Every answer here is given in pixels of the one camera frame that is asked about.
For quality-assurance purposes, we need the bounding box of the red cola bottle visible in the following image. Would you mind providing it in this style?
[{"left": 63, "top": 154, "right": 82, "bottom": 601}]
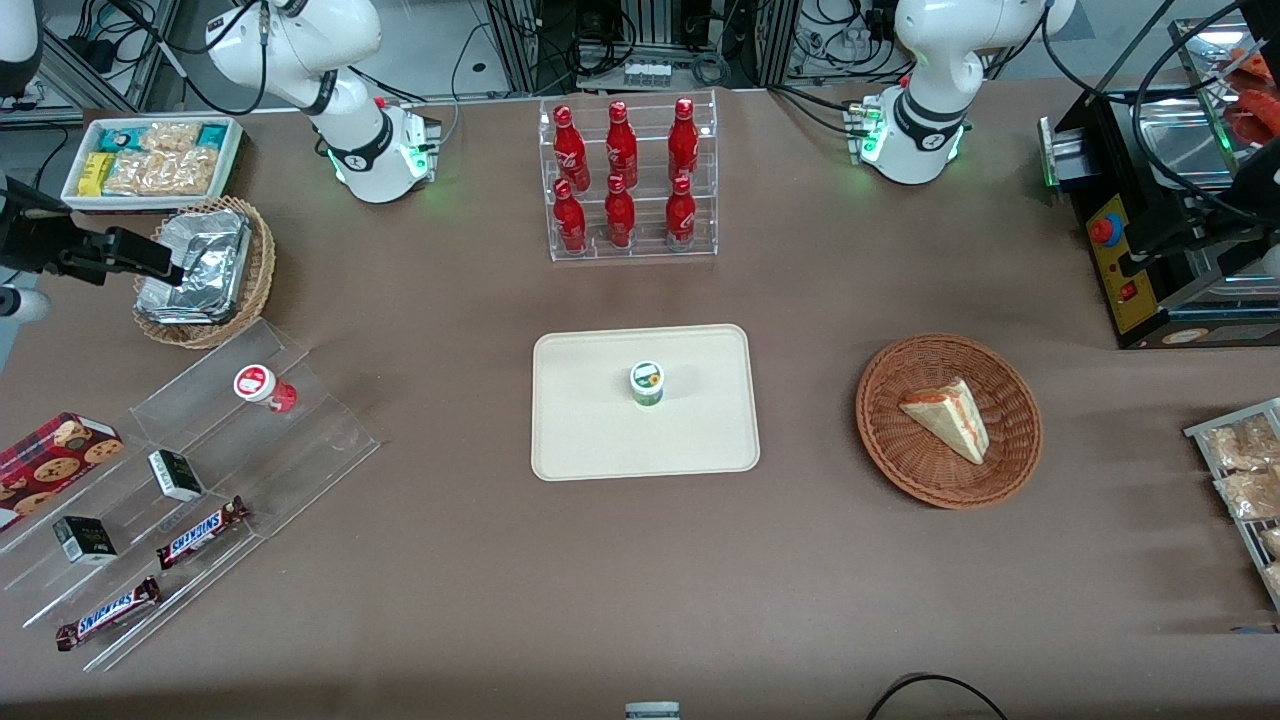
[
  {"left": 552, "top": 104, "right": 591, "bottom": 191},
  {"left": 553, "top": 178, "right": 589, "bottom": 255},
  {"left": 605, "top": 99, "right": 639, "bottom": 189},
  {"left": 668, "top": 96, "right": 700, "bottom": 186},
  {"left": 604, "top": 174, "right": 637, "bottom": 249},
  {"left": 665, "top": 174, "right": 697, "bottom": 251}
]

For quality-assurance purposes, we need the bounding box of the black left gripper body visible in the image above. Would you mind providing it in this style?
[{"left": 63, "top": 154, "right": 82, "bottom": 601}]
[{"left": 1215, "top": 140, "right": 1280, "bottom": 251}]

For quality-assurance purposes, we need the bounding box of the beige plastic tray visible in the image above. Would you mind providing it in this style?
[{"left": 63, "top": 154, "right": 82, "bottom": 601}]
[{"left": 531, "top": 323, "right": 761, "bottom": 483}]

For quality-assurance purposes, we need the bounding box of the small black box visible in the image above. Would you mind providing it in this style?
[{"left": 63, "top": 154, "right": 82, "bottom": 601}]
[
  {"left": 53, "top": 516, "right": 118, "bottom": 566},
  {"left": 148, "top": 449, "right": 204, "bottom": 502}
]

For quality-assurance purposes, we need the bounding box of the aluminium foil container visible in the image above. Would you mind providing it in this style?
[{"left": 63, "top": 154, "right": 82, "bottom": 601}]
[{"left": 135, "top": 208, "right": 253, "bottom": 326}]

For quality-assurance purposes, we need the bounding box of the round brown wicker basket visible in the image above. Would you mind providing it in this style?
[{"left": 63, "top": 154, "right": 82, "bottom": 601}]
[{"left": 855, "top": 332, "right": 1044, "bottom": 511}]

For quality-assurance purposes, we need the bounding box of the clear acrylic step display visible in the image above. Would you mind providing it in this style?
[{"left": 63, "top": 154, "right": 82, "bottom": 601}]
[{"left": 0, "top": 320, "right": 381, "bottom": 673}]

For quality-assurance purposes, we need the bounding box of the white snack bin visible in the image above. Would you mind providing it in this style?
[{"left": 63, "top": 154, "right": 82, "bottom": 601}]
[{"left": 60, "top": 115, "right": 246, "bottom": 213}]

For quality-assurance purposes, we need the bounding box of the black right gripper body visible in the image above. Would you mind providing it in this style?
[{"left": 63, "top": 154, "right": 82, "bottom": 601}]
[{"left": 0, "top": 175, "right": 76, "bottom": 279}]

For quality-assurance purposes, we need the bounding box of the clear cracker packet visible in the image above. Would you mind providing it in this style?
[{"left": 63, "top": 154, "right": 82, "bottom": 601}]
[{"left": 105, "top": 122, "right": 219, "bottom": 197}]

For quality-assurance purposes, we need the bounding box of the clear acrylic bottle rack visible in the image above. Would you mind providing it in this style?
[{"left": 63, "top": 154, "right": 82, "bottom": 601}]
[{"left": 538, "top": 88, "right": 719, "bottom": 264}]

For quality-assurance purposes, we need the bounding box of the grey wire snack rack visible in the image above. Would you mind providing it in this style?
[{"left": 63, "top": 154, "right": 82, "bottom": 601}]
[{"left": 1185, "top": 398, "right": 1280, "bottom": 611}]

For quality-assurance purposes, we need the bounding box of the black toaster machine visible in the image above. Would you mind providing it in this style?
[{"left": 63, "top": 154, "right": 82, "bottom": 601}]
[{"left": 1040, "top": 15, "right": 1280, "bottom": 351}]

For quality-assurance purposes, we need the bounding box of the wrapped triangle sandwich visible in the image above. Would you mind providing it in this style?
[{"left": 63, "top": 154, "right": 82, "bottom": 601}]
[{"left": 898, "top": 377, "right": 991, "bottom": 466}]

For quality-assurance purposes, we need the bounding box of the oval light wicker basket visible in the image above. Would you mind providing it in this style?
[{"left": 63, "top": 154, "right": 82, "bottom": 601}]
[{"left": 132, "top": 195, "right": 277, "bottom": 351}]

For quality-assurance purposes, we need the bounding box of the green gum bottle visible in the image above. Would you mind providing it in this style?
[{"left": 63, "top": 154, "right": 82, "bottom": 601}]
[{"left": 628, "top": 360, "right": 667, "bottom": 410}]

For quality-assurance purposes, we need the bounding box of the red cookie box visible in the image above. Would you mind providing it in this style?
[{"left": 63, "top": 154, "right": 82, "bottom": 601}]
[{"left": 0, "top": 412, "right": 124, "bottom": 533}]

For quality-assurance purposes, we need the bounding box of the Snickers chocolate bar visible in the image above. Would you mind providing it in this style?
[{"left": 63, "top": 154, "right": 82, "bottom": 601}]
[
  {"left": 155, "top": 496, "right": 251, "bottom": 571},
  {"left": 55, "top": 576, "right": 161, "bottom": 652}
]

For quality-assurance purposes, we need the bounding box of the red gum bottle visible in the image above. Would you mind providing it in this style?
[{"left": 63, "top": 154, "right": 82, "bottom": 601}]
[{"left": 233, "top": 364, "right": 298, "bottom": 414}]

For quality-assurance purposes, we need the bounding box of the red sausage in warmer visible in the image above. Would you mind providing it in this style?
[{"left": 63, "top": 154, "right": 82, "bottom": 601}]
[
  {"left": 1215, "top": 45, "right": 1276, "bottom": 86},
  {"left": 1235, "top": 90, "right": 1280, "bottom": 146}
]

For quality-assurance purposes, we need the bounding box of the black cable loop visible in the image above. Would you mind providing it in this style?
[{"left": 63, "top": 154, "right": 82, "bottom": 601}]
[{"left": 865, "top": 673, "right": 1011, "bottom": 720}]

